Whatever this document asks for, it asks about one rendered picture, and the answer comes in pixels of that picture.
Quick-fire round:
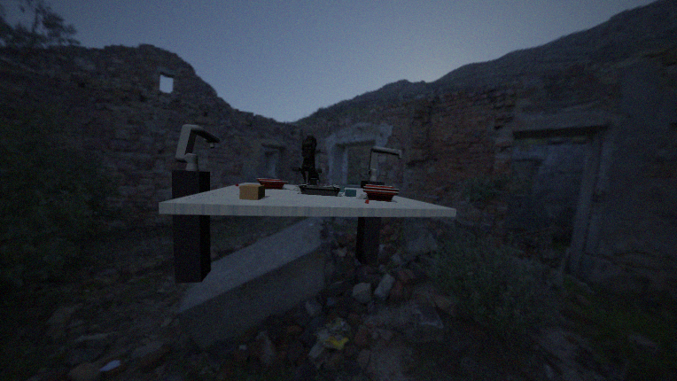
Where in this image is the tan rectangular block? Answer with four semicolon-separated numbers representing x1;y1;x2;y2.
239;184;265;200

